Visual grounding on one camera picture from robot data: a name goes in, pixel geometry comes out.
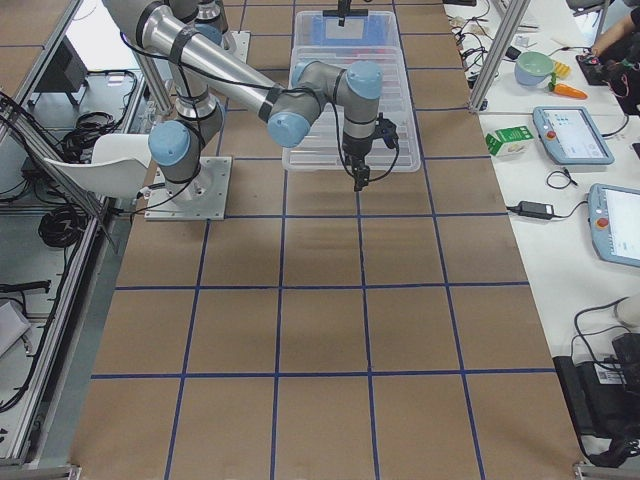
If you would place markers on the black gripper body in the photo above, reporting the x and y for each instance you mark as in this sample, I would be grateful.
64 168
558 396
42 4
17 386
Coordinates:
357 149

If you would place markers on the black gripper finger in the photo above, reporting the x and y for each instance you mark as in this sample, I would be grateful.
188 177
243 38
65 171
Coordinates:
357 179
365 176

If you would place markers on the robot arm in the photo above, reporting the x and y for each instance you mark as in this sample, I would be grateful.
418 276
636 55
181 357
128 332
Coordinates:
208 17
190 36

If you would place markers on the clear plastic storage box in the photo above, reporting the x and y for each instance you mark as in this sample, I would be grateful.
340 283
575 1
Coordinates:
367 49

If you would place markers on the black box latch far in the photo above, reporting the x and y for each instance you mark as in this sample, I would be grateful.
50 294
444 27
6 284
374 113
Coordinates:
343 11

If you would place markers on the green white carton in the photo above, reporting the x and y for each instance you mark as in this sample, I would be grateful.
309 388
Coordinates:
509 141

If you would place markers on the black power adapter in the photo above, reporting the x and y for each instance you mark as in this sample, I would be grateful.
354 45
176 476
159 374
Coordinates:
534 210

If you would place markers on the green and blue bowl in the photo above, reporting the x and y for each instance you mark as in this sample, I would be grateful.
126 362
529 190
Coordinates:
532 67

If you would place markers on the upper teach pendant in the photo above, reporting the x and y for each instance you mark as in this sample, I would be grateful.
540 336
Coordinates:
570 136

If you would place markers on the teach pendant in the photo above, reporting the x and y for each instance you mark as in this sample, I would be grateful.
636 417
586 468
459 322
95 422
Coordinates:
614 223
570 136

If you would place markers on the toy carrot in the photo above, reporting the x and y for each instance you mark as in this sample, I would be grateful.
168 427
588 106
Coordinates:
565 90

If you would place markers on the yellow toy corn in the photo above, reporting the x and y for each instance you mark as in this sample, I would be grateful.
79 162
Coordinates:
561 70

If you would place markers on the white chair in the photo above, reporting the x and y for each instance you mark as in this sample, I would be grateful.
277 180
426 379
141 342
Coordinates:
118 166

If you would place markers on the lower teach pendant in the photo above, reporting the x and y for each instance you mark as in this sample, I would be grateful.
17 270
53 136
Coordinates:
614 223

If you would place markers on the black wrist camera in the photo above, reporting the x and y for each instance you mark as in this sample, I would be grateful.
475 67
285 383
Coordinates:
386 130

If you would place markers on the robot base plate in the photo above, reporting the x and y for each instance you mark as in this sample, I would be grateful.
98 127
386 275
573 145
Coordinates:
204 198

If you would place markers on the aluminium frame post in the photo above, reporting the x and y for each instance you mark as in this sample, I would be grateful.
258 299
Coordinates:
502 40

